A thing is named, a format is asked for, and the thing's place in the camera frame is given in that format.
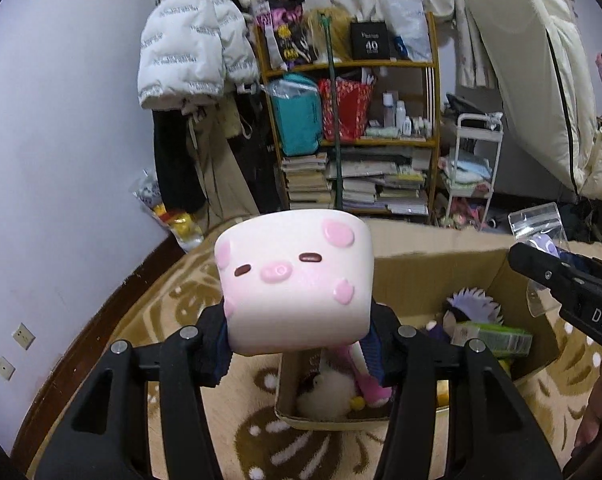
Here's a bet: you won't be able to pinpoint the messy pile of books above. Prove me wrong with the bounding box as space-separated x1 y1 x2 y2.
325 150 429 216

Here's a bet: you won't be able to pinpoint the black pink printed bag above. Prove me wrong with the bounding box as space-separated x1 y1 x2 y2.
255 0 314 72

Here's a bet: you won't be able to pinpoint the yellow plush toy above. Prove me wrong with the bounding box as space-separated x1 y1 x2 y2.
435 357 512 406

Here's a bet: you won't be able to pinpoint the pink toys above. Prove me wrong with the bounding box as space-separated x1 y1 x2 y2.
443 195 484 226

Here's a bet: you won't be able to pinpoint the folded cloths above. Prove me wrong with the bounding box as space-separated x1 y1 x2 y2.
438 155 494 186

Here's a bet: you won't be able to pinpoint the white puffer jacket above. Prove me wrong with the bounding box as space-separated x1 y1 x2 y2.
137 0 259 111

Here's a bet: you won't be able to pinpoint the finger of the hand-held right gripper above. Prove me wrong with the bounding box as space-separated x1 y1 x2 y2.
556 250 602 283
507 242 589 311

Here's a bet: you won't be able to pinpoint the dark cloth pile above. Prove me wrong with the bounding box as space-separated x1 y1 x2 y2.
486 195 602 247

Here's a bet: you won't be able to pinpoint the large clear plastic bag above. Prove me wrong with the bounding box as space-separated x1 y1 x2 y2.
383 0 432 61

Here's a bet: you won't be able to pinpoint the blonde wig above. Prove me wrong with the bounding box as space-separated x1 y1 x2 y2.
303 7 354 63

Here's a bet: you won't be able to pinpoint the green pole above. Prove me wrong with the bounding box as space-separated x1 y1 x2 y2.
318 12 347 211

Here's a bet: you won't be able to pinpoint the plastic bag of toys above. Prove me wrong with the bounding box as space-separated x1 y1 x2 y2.
131 170 204 253

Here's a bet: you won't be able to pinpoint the red patterned bag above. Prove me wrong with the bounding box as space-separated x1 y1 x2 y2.
317 77 374 142

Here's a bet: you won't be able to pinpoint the white trolley cart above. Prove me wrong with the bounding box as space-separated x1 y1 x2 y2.
438 112 504 231

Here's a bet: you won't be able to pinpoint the crumpled clear plastic bag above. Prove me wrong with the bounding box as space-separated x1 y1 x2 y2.
266 77 317 102

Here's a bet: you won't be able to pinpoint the pink pig cube plush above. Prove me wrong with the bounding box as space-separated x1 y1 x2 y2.
214 209 374 356

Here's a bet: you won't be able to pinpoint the person's right hand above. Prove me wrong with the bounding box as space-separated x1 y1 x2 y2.
575 360 602 460

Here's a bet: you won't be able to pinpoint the lavender-haired plush doll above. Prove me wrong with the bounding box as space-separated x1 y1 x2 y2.
426 286 504 346

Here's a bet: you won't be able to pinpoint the teal shopping bag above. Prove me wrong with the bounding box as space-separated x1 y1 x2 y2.
271 74 324 157

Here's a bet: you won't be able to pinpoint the pink white plush toy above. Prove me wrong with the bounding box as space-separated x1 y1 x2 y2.
348 342 393 407

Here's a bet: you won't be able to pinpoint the black box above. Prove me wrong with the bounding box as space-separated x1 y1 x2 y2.
350 20 391 61

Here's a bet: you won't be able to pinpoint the neat stack of books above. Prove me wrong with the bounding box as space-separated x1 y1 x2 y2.
281 152 334 210

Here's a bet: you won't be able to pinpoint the beige trousers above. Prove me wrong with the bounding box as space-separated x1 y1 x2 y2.
183 95 259 233

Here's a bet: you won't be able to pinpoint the white mattress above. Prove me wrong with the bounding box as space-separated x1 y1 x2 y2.
466 0 602 196

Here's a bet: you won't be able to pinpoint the white fluffy plush toy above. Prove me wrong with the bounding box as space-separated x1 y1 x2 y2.
297 370 366 418

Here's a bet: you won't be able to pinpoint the clear zip bag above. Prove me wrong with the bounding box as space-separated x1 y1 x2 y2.
508 203 564 318

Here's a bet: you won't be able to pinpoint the wooden shelf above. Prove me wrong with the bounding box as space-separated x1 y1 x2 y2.
253 11 441 225

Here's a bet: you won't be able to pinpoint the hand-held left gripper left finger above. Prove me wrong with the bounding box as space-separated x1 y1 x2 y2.
33 305 234 480

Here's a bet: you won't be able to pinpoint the green white packet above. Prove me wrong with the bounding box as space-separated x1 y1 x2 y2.
451 321 533 358

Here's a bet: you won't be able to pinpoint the dark hanging garment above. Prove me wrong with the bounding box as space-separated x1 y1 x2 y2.
231 92 283 213

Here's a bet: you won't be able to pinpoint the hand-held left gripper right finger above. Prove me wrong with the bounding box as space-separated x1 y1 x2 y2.
358 302 564 480

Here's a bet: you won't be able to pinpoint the group of toiletry bottles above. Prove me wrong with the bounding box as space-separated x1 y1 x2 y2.
381 91 432 137

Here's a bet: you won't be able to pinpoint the cardboard box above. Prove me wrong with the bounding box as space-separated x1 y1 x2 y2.
273 217 564 433

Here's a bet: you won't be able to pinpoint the black long coat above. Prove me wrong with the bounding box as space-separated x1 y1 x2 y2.
152 107 207 213

